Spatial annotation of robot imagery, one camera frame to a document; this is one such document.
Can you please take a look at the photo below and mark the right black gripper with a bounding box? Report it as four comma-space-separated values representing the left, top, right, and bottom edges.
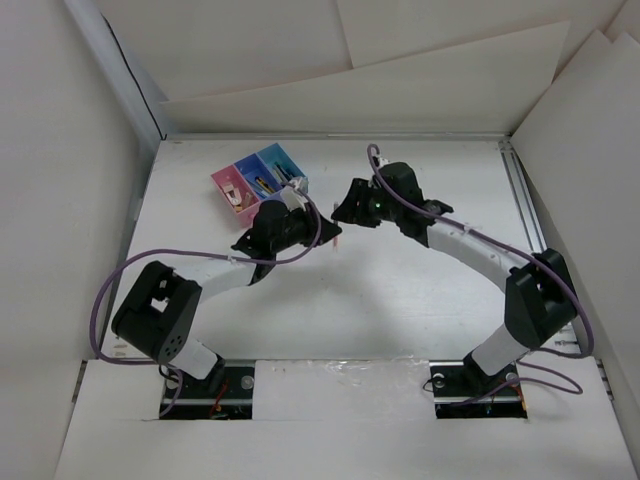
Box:
331, 177, 403, 228

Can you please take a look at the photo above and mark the yellow utility knife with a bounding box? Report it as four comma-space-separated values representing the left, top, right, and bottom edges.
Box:
254, 176, 275, 195

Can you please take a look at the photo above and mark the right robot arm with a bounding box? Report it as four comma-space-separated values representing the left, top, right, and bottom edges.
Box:
332, 161, 582, 404

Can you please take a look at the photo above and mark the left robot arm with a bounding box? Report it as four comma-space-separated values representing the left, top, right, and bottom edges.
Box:
111, 201, 342, 397

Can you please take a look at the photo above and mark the light blue container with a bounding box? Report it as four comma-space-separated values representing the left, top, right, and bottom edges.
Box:
257, 143, 308, 192

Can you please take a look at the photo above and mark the pink container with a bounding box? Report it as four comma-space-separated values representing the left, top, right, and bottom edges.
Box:
211, 165, 261, 228

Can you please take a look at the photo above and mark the dark blue container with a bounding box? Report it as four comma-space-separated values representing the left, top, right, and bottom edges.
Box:
234, 153, 282, 200

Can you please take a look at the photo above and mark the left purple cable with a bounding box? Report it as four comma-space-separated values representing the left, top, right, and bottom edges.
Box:
93, 187, 323, 419

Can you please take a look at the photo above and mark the purple cable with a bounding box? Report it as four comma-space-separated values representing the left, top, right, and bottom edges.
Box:
366, 143, 596, 407
93, 187, 323, 419

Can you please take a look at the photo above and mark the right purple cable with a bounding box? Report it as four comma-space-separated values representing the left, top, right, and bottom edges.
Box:
366, 143, 596, 407

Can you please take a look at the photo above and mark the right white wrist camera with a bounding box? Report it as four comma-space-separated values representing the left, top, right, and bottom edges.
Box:
376, 156, 389, 168

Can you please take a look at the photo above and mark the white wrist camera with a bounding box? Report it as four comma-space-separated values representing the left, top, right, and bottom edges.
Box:
376, 156, 389, 168
280, 177, 308, 211

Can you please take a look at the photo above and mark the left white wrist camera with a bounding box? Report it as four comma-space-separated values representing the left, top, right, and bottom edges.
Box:
280, 177, 308, 211

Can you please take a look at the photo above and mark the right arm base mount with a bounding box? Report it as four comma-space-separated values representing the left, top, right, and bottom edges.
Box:
423, 360, 528, 420

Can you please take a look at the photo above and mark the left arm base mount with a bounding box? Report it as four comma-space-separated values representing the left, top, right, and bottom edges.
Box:
159, 360, 256, 421

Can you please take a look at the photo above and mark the right aluminium rail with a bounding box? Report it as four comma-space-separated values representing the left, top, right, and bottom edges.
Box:
498, 139, 582, 354

